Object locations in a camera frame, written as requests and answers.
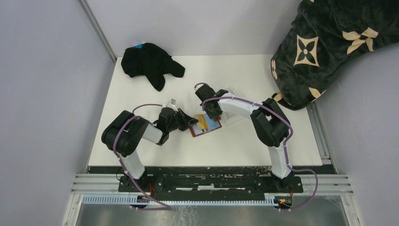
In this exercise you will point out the clear acrylic card box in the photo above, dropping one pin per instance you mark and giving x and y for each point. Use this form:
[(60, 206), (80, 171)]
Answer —
[(230, 112)]

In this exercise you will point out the gold credit card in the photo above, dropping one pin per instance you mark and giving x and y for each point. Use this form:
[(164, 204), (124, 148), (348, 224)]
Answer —
[(201, 124)]

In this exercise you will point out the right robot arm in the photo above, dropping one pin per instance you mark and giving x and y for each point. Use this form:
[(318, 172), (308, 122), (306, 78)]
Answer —
[(271, 125)]

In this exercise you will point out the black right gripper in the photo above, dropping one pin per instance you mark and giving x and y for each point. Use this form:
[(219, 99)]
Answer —
[(212, 115)]

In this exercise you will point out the aluminium rail frame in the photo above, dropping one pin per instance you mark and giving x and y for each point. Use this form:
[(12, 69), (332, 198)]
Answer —
[(310, 210)]

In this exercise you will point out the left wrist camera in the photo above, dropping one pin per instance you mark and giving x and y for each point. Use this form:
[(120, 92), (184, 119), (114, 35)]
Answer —
[(172, 104)]

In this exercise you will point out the black patterned blanket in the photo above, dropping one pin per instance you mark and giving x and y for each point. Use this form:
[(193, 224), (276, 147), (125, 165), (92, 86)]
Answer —
[(324, 35)]

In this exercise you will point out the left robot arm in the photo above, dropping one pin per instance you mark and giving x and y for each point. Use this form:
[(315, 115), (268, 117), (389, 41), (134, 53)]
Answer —
[(126, 131)]

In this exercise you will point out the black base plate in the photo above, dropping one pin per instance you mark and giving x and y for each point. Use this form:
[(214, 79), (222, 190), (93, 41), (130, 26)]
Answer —
[(212, 184)]

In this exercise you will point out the brown leather card holder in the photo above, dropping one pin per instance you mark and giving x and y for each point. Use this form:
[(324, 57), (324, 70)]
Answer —
[(213, 124)]

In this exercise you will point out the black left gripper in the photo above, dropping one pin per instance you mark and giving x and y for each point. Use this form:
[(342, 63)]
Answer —
[(187, 120)]

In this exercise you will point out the black cloth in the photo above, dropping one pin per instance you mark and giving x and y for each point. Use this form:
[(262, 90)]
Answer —
[(152, 62)]

